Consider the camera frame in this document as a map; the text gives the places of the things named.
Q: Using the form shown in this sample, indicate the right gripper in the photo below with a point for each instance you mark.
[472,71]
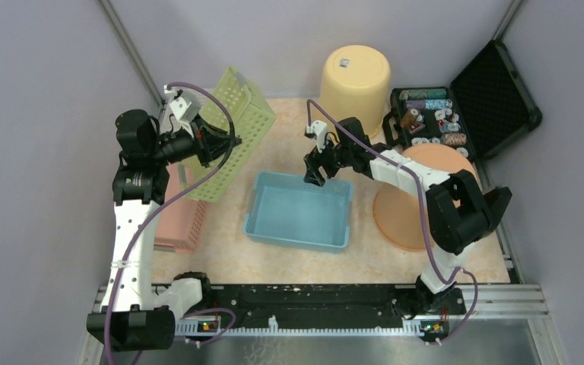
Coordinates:
[312,160]

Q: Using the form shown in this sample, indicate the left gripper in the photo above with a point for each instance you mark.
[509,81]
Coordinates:
[210,143]

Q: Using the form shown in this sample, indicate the green plastic basket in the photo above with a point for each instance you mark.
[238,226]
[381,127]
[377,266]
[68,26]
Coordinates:
[252,118]

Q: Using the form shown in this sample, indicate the blue basket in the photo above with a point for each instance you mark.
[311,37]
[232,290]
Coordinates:
[286,211]

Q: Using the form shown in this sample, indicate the pink plastic basket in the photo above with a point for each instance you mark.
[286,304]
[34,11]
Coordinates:
[180,225]

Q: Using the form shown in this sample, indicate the orange capybara bucket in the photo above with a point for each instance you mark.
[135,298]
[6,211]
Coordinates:
[396,213]

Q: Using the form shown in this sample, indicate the yellow capybara bucket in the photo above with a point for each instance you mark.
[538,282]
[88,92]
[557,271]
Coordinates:
[355,83]

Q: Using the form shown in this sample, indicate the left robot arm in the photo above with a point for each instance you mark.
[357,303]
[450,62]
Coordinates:
[136,226]

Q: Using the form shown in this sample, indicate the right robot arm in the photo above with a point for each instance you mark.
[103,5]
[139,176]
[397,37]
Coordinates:
[454,211]

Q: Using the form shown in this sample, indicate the brown cylinder in case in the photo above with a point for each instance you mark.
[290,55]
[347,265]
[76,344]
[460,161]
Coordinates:
[412,117]

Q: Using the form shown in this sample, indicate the black open tool case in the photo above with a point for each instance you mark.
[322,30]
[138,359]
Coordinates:
[485,109]

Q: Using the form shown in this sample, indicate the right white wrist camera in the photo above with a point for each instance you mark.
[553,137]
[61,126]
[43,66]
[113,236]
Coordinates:
[318,131]

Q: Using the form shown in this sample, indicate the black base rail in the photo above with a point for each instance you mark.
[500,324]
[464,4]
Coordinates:
[225,310]

